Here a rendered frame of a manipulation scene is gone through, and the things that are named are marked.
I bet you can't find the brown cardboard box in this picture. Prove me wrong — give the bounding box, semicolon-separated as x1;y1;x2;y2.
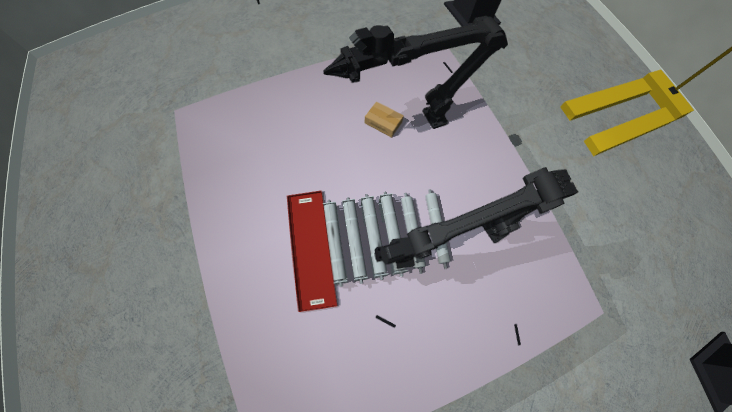
365;102;404;138

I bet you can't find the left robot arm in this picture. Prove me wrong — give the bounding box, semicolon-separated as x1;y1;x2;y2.
374;167;578;265

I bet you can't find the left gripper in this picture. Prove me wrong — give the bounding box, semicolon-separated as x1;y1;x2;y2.
390;237;415;269

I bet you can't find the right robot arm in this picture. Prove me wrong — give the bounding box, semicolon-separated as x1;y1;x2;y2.
349;16;508;129

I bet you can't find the red scrap tray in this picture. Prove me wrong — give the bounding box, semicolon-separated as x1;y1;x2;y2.
287;191;337;312

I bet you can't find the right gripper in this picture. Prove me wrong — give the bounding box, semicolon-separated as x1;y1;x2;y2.
323;46;372;83

